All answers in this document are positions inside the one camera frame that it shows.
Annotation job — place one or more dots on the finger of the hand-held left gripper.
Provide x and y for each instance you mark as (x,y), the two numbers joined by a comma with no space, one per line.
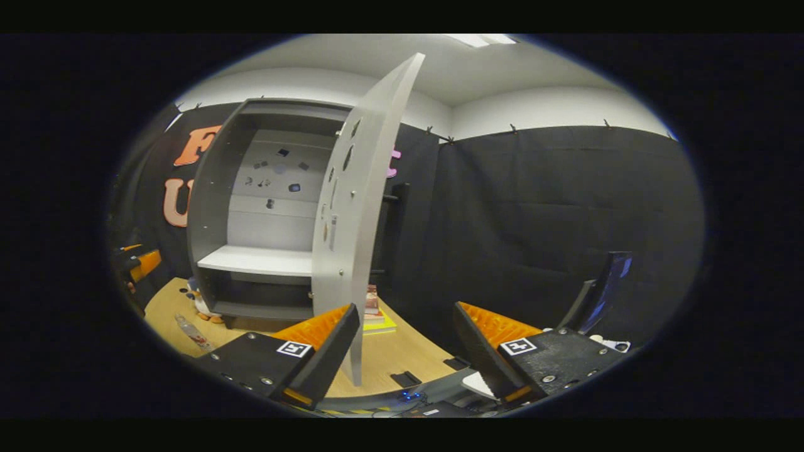
(147,263)
(132,248)

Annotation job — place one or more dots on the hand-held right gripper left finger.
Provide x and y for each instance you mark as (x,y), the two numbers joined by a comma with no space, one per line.
(326,358)

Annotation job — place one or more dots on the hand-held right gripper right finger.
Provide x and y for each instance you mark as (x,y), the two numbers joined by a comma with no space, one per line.
(480,358)

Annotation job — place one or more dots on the clear plastic bottle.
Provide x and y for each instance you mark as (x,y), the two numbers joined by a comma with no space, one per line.
(195,333)

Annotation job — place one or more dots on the grey cabinet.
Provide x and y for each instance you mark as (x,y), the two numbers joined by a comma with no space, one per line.
(210,207)

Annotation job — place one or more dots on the black flat pad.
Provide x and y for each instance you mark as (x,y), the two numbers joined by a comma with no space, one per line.
(456,363)
(406,379)

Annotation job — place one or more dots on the stack of books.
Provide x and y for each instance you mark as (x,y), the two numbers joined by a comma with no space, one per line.
(374,311)

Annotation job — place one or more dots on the penguin plush toy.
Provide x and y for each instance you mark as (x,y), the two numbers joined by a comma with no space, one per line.
(202,304)

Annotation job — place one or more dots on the grey device with blue lights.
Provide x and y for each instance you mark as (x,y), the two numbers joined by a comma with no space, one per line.
(402,397)

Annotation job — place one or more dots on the black backdrop cloth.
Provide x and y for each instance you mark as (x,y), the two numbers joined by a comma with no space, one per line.
(534,220)

